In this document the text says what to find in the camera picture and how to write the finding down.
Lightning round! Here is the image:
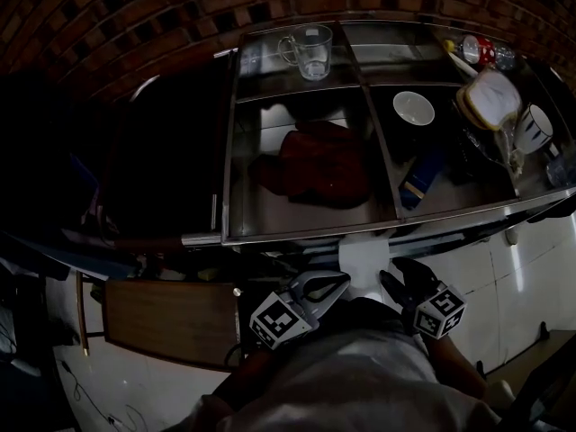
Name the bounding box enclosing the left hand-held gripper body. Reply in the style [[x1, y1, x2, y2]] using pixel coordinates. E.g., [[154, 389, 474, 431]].
[[248, 275, 324, 350]]

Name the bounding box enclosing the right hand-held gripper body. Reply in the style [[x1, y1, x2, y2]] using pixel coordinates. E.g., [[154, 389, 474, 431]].
[[403, 275, 468, 341]]

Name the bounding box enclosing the brown wooden surface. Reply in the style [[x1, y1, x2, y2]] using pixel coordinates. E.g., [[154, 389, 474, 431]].
[[102, 278, 243, 374]]

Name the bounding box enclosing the white slipper with tan sole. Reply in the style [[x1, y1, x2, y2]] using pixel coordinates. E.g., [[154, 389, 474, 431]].
[[455, 67, 524, 132]]

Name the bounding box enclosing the person's left forearm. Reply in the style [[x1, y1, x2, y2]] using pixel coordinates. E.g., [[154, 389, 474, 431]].
[[210, 346, 281, 412]]

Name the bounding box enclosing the person's right forearm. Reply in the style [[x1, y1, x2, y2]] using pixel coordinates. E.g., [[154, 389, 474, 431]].
[[424, 334, 491, 399]]

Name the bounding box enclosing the person's grey shirt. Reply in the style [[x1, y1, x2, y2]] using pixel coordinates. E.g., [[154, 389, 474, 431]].
[[160, 296, 501, 432]]

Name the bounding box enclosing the blue box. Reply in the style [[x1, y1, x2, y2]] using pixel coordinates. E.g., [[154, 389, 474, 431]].
[[398, 145, 447, 210]]

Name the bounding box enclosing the dark red cloth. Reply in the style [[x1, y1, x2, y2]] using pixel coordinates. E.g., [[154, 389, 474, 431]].
[[248, 120, 375, 210]]

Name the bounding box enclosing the clear plastic bag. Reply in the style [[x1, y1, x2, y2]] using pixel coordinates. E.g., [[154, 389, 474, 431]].
[[466, 121, 528, 176]]

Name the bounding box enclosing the white bowl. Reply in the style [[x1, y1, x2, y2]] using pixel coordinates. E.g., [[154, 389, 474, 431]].
[[392, 90, 437, 127]]

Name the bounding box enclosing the small clear glass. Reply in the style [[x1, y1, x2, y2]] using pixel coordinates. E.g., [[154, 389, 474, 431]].
[[545, 152, 576, 189]]

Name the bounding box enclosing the white striped mug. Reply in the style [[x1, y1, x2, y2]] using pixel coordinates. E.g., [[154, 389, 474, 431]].
[[512, 103, 555, 155]]

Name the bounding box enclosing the dark cabinet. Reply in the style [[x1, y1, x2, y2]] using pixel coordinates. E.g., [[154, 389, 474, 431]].
[[102, 49, 237, 248]]

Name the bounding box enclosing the wooden stick with gold tip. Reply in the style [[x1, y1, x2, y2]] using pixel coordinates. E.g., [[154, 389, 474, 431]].
[[75, 271, 91, 357]]

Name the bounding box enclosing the white stick with yellow end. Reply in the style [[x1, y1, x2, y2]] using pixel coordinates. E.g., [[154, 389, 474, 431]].
[[442, 39, 479, 79]]

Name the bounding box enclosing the blue board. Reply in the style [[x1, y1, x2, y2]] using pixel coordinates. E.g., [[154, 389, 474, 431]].
[[0, 230, 141, 282]]

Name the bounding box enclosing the clear glass mug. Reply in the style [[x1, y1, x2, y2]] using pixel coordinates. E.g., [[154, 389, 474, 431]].
[[277, 23, 335, 82]]

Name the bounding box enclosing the red polka dot mug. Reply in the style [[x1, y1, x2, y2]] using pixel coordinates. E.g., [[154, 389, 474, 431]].
[[460, 34, 497, 67]]

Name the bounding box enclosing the clear plastic bottle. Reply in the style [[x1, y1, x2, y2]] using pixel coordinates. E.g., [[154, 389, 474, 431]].
[[494, 45, 518, 72]]

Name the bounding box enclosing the thin cable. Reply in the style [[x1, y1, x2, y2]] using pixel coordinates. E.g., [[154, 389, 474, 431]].
[[57, 356, 150, 432]]

